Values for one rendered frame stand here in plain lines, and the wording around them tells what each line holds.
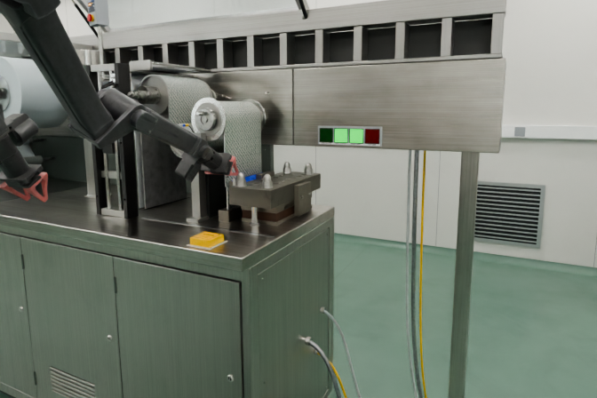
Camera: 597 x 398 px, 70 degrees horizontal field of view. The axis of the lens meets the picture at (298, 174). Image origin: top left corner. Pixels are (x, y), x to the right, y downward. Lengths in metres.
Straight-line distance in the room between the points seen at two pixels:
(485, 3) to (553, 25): 2.37
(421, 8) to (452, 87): 0.28
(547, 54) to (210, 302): 3.22
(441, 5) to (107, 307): 1.49
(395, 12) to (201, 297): 1.12
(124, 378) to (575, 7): 3.66
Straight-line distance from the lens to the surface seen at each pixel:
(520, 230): 3.95
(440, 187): 3.93
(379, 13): 1.60
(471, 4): 1.55
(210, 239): 1.23
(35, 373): 2.11
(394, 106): 1.55
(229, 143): 1.49
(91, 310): 1.69
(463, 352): 1.92
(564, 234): 3.99
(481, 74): 1.51
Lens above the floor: 1.29
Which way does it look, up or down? 9 degrees down
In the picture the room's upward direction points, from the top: straight up
